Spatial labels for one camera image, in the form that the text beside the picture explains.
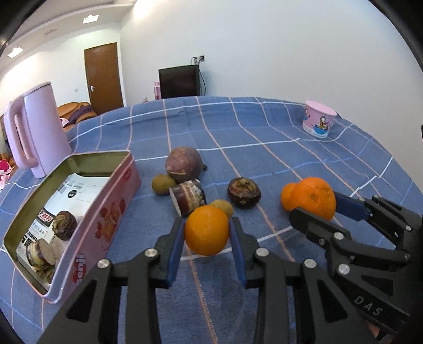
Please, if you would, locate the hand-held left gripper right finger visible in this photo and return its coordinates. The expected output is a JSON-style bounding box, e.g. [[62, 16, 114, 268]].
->
[[229, 216, 379, 344]]

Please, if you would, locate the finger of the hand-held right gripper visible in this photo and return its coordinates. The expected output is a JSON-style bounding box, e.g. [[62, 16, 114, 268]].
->
[[289, 207, 408, 278], [334, 192, 423, 262]]

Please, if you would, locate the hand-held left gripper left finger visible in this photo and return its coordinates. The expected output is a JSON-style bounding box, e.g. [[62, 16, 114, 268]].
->
[[36, 216, 186, 344]]

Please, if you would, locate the large orange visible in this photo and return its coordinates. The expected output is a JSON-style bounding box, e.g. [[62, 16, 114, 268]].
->
[[292, 177, 337, 221]]

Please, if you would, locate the round orange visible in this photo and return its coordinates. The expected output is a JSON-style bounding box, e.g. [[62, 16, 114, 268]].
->
[[184, 205, 230, 256]]

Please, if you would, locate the green-brown small fruit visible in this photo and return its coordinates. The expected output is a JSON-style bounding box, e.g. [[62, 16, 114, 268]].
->
[[209, 199, 235, 219], [151, 175, 177, 195]]

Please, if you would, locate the dark brown mangosteen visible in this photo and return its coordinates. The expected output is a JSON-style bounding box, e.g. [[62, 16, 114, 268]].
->
[[52, 211, 78, 241], [227, 177, 261, 210]]

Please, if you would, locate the pink tin box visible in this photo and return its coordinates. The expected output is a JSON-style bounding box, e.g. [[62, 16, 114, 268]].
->
[[3, 150, 142, 303]]

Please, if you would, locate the small orange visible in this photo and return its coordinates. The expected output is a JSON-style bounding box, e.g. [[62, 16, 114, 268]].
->
[[281, 183, 303, 212]]

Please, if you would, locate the cut purple fruit piece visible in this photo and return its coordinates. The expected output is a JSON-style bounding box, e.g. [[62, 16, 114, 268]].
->
[[26, 239, 63, 268], [169, 179, 207, 217]]

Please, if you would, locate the round purple passion fruit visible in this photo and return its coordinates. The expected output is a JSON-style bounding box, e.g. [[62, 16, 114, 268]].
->
[[165, 146, 204, 183]]

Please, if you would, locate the pink cartoon cup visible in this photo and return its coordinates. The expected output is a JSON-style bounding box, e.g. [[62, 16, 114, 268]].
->
[[302, 101, 337, 138]]

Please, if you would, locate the printed paper sheet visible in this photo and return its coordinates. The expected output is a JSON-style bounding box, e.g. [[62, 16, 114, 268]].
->
[[16, 174, 111, 285]]

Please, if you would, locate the black television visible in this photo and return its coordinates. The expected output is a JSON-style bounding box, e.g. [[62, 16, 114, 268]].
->
[[158, 65, 201, 99]]

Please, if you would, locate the brown leather sofa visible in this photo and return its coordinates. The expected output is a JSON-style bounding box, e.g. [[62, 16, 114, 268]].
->
[[57, 102, 97, 128]]

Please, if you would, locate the pink electric kettle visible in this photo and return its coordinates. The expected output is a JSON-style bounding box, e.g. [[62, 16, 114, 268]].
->
[[3, 82, 72, 178]]

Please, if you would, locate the brown wooden door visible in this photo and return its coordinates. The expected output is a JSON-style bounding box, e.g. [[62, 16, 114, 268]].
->
[[84, 42, 124, 116]]

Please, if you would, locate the black power cable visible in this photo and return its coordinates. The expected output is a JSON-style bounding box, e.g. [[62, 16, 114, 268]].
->
[[197, 62, 206, 96]]

